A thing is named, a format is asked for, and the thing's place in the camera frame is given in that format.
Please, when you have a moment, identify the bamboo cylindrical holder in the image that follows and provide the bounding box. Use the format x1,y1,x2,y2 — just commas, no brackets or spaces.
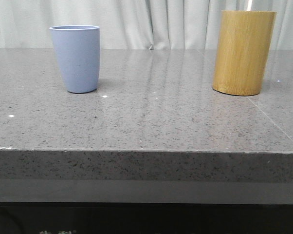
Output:
212,10,276,96

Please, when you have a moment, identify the white curtain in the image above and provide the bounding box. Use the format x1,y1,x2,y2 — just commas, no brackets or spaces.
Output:
0,0,293,50

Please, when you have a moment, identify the blue plastic cup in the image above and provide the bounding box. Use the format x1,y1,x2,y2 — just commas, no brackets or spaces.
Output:
49,25,100,94

